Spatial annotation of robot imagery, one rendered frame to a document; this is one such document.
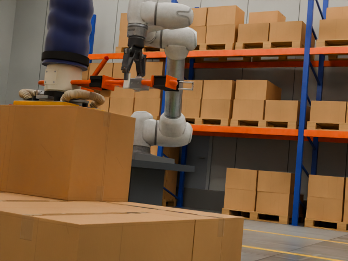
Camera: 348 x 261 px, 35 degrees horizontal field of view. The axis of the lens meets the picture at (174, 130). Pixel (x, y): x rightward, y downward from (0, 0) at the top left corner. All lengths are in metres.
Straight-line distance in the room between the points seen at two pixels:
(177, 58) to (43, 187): 1.08
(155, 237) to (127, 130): 0.93
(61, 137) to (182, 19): 0.73
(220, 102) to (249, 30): 1.40
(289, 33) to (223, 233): 8.03
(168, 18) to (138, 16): 0.13
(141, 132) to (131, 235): 1.65
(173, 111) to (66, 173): 1.04
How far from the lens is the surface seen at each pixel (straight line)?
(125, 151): 2.60
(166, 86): 2.29
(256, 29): 10.25
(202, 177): 11.57
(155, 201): 3.29
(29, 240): 1.63
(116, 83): 2.48
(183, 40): 3.00
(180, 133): 3.26
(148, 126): 3.28
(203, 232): 2.04
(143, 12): 2.47
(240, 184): 9.91
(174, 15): 2.46
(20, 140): 2.59
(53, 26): 2.73
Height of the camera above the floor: 0.70
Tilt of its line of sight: 4 degrees up
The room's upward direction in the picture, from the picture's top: 5 degrees clockwise
